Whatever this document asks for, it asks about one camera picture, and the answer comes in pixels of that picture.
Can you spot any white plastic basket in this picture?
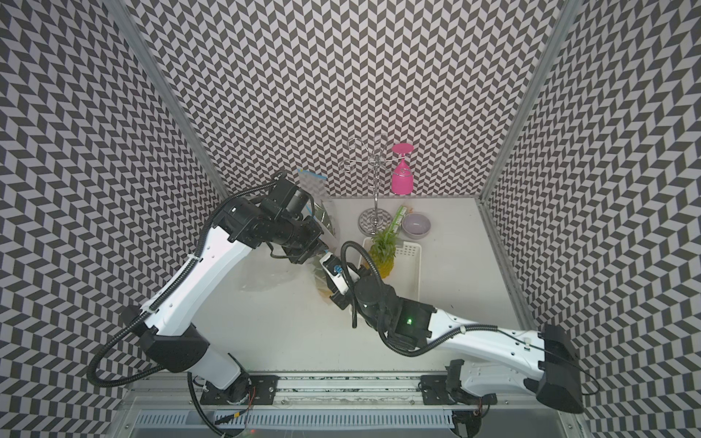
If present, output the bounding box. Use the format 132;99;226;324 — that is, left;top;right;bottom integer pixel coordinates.
363;237;423;301

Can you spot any clear zip-top bag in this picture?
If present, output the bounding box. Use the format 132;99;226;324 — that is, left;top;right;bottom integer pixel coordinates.
298;169;337;237
237;247;303;292
310;242;336;299

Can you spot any green snack packet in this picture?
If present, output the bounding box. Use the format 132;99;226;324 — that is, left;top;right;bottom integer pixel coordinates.
388;205;410;235

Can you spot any metal glass rack stand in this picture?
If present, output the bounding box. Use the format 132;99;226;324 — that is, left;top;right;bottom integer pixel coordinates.
343;134;392;237

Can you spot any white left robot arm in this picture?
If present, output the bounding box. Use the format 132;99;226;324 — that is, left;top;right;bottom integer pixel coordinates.
86;172;327;403

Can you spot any lilac bowl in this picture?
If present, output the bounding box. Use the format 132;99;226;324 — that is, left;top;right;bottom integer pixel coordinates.
402;213;432;240

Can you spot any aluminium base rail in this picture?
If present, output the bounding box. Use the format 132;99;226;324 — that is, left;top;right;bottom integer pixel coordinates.
133;373;582;437

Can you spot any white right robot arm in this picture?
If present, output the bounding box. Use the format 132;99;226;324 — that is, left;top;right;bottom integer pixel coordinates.
321;241;590;414

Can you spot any pineapple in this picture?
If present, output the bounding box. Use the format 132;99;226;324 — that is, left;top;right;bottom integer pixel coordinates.
369;226;397;278
313;268;333;299

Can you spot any pink wine glass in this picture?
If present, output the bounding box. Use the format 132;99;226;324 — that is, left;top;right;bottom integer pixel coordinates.
391;143;414;195

